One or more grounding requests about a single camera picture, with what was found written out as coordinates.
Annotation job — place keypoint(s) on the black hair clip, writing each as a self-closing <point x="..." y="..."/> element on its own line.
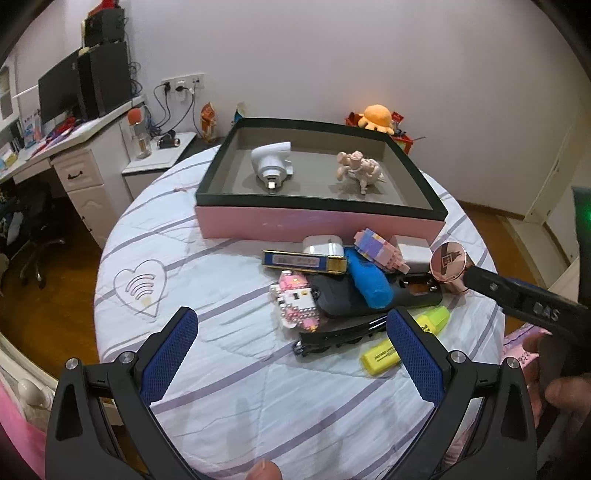
<point x="323" y="339"/>

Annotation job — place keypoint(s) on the white and blue bag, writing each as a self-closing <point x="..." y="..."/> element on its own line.
<point x="238" y="115"/>

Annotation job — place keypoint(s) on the rose gold cylinder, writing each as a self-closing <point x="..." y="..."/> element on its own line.
<point x="450" y="265"/>

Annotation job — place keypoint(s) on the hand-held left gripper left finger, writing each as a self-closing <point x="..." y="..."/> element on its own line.
<point x="168" y="355"/>

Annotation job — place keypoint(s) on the white wall socket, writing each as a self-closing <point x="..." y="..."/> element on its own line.
<point x="182" y="83"/>

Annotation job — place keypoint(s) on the black computer monitor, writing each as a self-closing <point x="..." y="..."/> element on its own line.
<point x="60" y="92"/>

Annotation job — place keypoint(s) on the orange snack bag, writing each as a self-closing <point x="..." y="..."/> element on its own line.
<point x="208" y="122"/>

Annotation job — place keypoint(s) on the clear bottle with red cap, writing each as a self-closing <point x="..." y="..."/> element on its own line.
<point x="141" y="143"/>

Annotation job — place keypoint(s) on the white nightstand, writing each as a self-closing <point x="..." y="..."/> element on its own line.
<point x="157" y="161"/>

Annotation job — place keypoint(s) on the orange octopus plush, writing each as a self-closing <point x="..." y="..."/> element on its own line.
<point x="376" y="115"/>

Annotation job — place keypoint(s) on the black box on tower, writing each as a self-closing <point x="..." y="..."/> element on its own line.
<point x="104" y="27"/>

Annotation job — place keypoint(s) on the white bed frame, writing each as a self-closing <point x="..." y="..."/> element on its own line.
<point x="30" y="392"/>

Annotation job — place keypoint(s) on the pink printed blanket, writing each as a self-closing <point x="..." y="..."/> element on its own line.
<point x="519" y="350"/>

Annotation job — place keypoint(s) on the black office chair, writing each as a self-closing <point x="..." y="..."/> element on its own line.
<point x="32" y="217"/>

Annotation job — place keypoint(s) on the black phone case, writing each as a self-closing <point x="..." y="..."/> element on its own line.
<point x="341" y="300"/>

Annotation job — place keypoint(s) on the person's right hand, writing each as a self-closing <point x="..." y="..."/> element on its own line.
<point x="565" y="392"/>

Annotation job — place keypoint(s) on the pastel brick figure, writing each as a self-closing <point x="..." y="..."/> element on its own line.
<point x="378" y="249"/>

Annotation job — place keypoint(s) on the small black device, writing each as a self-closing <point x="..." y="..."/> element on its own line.
<point x="168" y="141"/>

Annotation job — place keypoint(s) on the yellow highlighter pen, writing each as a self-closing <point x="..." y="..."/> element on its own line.
<point x="383" y="357"/>

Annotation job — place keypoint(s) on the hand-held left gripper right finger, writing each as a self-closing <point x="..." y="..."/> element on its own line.
<point x="415" y="355"/>

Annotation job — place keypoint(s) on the pink pig figurine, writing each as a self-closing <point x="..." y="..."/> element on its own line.
<point x="362" y="168"/>

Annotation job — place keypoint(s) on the blue and white carton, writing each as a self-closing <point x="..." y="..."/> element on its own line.
<point x="30" y="129"/>

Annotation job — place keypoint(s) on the pink box with dark rim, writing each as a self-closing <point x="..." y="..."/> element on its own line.
<point x="323" y="221"/>

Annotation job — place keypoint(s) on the white rectangular charger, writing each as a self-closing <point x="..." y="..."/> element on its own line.
<point x="413" y="254"/>

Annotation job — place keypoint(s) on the blue and gold harmonica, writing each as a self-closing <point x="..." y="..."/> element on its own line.
<point x="295" y="261"/>

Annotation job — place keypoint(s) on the white desk with drawers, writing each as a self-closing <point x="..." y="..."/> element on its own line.
<point x="83" y="175"/>

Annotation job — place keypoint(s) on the white rounded charger adapter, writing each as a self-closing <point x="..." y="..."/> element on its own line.
<point x="323" y="243"/>

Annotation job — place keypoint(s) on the blue highlighter pen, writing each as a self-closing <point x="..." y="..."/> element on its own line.
<point x="369" y="281"/>

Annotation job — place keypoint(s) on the person's left hand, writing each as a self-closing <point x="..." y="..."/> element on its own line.
<point x="265" y="471"/>

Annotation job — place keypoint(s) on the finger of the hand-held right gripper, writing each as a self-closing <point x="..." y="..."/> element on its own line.
<point x="489" y="284"/>

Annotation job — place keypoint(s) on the pink and white brick figure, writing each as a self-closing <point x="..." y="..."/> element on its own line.
<point x="295" y="300"/>

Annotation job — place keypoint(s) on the white door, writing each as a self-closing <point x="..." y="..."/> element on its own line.
<point x="558" y="184"/>

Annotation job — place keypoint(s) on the white glass-door cabinet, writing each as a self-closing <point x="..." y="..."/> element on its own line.
<point x="7" y="97"/>

